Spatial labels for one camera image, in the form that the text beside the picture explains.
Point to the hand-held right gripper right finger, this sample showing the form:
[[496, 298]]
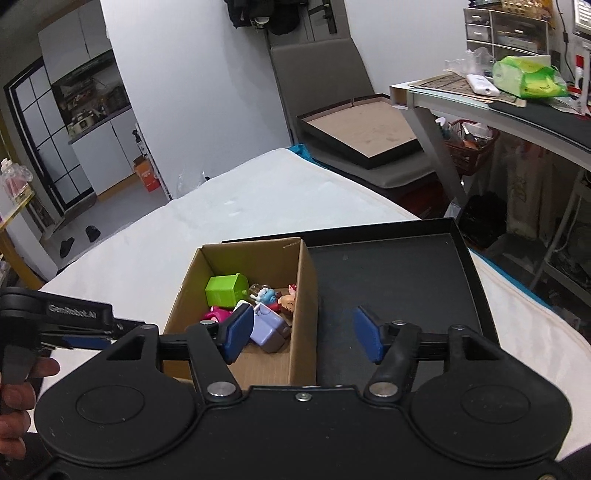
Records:
[[369, 332]]

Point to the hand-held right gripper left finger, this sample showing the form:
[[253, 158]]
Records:
[[238, 330]]

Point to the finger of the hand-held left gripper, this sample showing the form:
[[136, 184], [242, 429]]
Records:
[[87, 342]]

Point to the pink figurine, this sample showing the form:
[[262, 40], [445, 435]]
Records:
[[219, 315]]

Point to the purple box toy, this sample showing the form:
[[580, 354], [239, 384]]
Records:
[[270, 332]]

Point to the cardboard box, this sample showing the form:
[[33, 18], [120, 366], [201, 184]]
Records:
[[263, 364]]

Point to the clear dome toy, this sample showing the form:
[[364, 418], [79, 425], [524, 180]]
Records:
[[267, 294]]

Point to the pig figurine red dress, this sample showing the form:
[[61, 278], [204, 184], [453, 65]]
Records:
[[288, 302]]

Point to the black tray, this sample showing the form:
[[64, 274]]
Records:
[[392, 277]]

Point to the person's left hand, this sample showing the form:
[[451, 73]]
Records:
[[16, 406]]

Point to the green square box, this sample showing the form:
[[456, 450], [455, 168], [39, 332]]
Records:
[[224, 290]]

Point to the black slipper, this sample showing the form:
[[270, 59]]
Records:
[[93, 233], [67, 248]]

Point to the clear perfume bottle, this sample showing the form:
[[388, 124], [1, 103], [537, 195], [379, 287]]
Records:
[[14, 177]]

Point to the black framed glass door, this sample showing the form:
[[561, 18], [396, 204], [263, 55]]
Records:
[[34, 138]]

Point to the orange box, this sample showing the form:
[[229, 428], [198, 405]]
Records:
[[147, 174]]

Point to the white cabinet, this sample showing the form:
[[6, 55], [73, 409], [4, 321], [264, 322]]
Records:
[[106, 138]]

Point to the teal cloth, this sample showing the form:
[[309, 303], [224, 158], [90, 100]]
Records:
[[300, 151]]

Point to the red basket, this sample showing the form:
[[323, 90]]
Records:
[[471, 145]]

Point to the grey desk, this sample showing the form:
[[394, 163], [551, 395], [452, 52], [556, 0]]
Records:
[[461, 104]]

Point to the grey lounge chair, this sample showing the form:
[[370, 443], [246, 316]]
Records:
[[318, 69]]

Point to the white remote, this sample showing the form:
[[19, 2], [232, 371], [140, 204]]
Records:
[[482, 85]]

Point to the black desk mat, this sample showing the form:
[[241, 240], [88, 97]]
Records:
[[545, 117]]

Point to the green tissue pack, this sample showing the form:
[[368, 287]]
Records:
[[528, 76]]

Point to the black hanging bag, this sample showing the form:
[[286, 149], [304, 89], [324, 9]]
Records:
[[258, 14]]

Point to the grey drawer organizer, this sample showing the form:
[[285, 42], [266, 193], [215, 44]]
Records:
[[508, 30]]

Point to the black picture frame brown board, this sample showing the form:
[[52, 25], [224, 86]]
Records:
[[364, 124]]

